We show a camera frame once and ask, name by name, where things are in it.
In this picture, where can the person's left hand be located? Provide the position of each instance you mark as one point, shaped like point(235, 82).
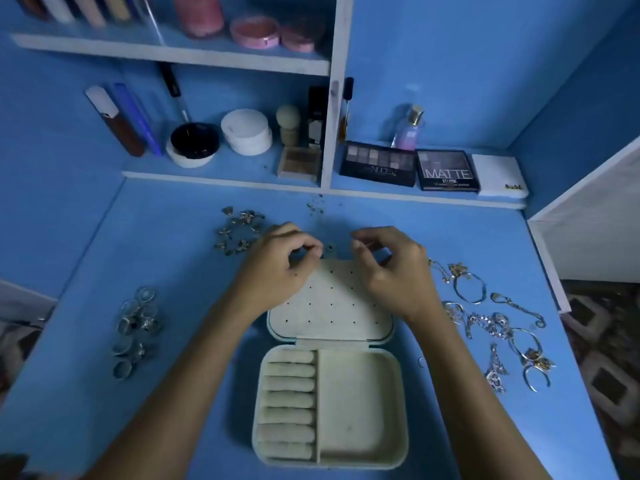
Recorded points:
point(268, 270)

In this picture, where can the square brown powder compact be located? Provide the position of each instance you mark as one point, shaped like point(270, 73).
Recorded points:
point(299, 163)

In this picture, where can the brown lipstick tube white cap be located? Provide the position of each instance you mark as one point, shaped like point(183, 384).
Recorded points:
point(120, 123)

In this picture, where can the black cosmetic bottle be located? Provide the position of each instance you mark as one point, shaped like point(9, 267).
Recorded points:
point(316, 115)

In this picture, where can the white shelf unit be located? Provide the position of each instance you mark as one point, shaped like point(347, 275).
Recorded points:
point(338, 55)

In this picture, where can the person's right forearm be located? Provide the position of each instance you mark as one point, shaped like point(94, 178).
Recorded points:
point(475, 415)

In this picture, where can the pile of silver rings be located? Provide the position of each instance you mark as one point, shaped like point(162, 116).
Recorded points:
point(148, 323)

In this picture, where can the tall beige cosmetic tube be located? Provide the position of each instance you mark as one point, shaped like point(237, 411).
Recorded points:
point(88, 7)

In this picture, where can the white tube blue label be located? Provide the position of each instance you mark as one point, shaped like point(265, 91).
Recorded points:
point(57, 7)

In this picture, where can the white round cream jar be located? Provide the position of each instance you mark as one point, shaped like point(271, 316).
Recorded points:
point(246, 130)

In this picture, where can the black makeup brush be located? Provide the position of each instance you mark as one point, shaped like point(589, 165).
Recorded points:
point(173, 87)

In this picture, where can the black lettered eyeshadow palette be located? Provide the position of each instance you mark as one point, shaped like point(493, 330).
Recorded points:
point(447, 170)

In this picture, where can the thin dark cosmetic bottle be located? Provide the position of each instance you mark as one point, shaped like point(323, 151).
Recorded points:
point(345, 110)

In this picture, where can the white bowl black inside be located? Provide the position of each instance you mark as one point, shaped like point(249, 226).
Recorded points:
point(194, 141)

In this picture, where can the cream jewellery box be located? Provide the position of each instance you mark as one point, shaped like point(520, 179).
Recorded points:
point(355, 405)

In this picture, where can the white flat box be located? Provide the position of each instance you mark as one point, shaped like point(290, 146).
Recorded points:
point(499, 175)

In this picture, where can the pink flat compact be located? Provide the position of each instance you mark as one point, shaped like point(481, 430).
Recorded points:
point(300, 38)
point(255, 31)

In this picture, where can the person's right hand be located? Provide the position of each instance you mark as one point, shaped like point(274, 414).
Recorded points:
point(405, 280)

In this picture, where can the white slatted cabinet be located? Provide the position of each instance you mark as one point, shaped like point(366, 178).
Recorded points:
point(600, 225)

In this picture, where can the beige makeup sponge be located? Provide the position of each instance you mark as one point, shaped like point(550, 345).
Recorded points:
point(288, 120)

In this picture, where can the short beige cosmetic tube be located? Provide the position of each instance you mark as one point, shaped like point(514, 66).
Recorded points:
point(117, 5)

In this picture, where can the pile of small earrings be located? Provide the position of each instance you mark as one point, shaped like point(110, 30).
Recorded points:
point(240, 233)

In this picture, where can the small pink perfume bottle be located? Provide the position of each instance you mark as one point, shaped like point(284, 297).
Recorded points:
point(407, 133)

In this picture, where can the blue cosmetic tube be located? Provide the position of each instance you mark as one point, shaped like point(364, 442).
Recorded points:
point(137, 117)

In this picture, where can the pink round jar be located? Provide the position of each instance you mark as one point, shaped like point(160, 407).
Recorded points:
point(199, 13)

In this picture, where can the dark eyeshadow palette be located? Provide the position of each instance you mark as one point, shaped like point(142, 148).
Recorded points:
point(378, 163)

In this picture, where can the person's left forearm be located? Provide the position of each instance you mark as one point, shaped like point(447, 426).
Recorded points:
point(180, 405)

